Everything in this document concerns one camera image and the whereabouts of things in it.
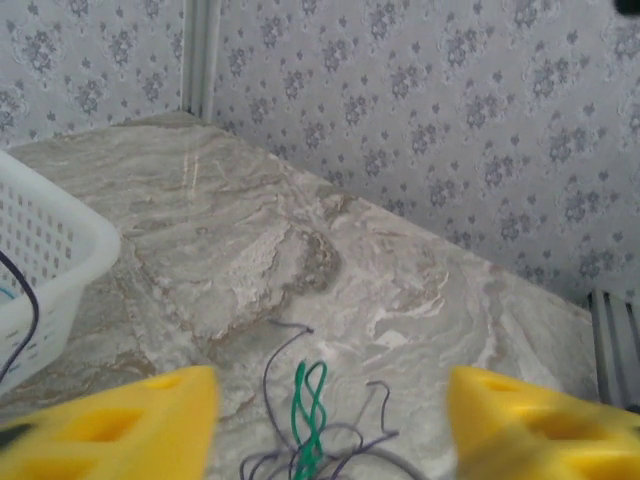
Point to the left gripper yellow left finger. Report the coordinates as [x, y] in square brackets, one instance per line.
[165, 440]

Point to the aluminium frame rail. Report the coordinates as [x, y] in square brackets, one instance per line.
[612, 350]

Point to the white perforated plastic basket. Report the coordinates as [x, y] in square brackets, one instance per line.
[75, 235]

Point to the aluminium frame post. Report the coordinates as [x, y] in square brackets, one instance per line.
[200, 55]

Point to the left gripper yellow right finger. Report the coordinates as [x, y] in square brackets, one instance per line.
[500, 440]

